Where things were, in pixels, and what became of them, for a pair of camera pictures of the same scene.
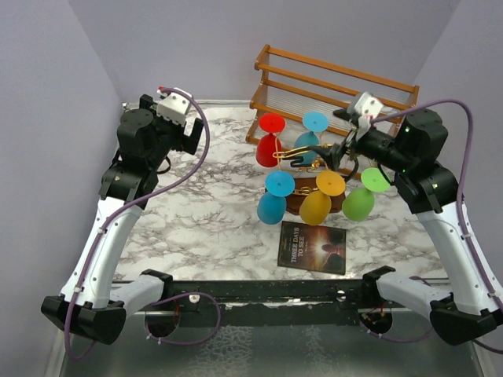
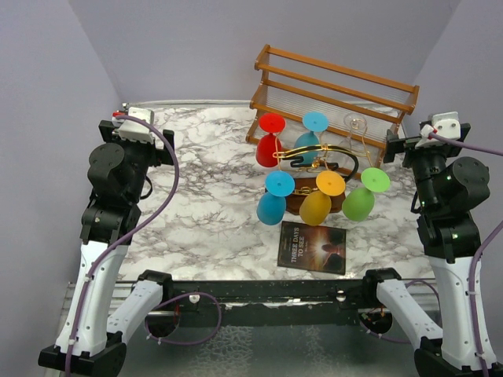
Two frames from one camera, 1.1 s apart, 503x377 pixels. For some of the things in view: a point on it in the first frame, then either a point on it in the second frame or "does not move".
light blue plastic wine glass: [313, 122] does not move
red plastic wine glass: [269, 144] does not move
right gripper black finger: [335, 153] → [394, 144]
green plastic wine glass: [358, 203] does not move
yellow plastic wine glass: [316, 206] does not move
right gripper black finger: [344, 114] → [464, 129]
